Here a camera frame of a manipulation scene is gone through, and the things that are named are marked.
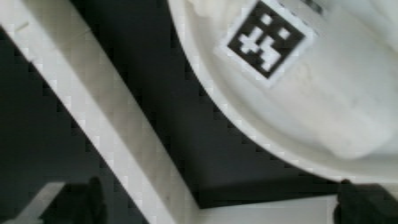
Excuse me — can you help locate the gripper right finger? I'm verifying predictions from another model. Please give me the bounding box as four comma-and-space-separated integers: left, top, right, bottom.
333, 179, 398, 224

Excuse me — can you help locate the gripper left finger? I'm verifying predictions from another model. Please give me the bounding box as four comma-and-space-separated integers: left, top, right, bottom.
0, 177, 109, 224

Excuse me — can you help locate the white round table top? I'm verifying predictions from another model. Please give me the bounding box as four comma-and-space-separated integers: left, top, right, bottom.
168, 0, 398, 183

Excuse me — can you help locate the white L-shaped fence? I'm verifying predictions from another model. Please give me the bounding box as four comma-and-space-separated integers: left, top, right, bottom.
0, 0, 398, 224

